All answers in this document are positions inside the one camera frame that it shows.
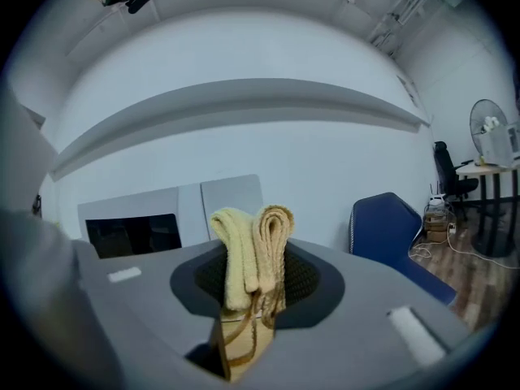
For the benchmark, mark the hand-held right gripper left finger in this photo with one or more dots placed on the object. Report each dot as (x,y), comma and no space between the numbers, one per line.
(134,311)

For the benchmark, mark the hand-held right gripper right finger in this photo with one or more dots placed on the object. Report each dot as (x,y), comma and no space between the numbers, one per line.
(365,311)

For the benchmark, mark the white microwave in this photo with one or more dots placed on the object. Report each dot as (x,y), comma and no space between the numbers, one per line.
(134,205)

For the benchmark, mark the yellow cloth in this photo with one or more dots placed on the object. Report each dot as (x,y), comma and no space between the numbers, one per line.
(237,266)

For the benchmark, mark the blue chair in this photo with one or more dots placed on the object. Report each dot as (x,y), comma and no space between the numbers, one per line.
(386,234)

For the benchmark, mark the person's white shirt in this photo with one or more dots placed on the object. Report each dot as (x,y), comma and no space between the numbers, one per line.
(32,278)

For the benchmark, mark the cardboard box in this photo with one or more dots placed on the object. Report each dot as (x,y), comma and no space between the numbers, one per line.
(436,226)

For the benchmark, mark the white router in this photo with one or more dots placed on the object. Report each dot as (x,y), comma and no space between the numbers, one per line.
(436,201)

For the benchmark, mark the black office chair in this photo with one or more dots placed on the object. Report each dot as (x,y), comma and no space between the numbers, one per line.
(447,173)

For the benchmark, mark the round wooden table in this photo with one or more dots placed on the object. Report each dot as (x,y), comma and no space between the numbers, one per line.
(483,171)

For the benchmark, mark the white countertop appliance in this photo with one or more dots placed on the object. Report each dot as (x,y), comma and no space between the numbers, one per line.
(497,148)

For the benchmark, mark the standing fan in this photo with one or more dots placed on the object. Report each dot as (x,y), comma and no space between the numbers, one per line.
(481,112)

